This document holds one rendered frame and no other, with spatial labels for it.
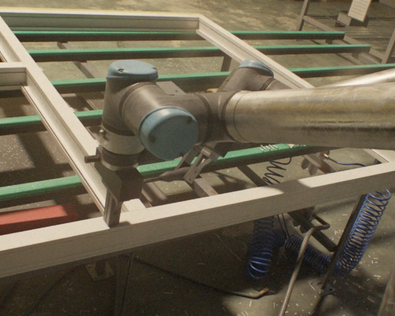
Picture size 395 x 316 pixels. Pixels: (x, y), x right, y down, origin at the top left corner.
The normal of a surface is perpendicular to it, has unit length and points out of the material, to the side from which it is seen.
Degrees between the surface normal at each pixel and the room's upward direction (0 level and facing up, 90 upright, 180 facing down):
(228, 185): 0
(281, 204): 90
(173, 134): 90
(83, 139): 0
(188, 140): 90
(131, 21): 90
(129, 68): 5
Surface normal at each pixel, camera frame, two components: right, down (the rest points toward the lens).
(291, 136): -0.64, 0.69
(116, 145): -0.13, 0.50
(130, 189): 0.51, 0.53
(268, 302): 0.19, -0.84
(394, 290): -0.99, -0.09
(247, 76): -0.22, -0.22
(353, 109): -0.83, -0.13
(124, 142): 0.11, 0.53
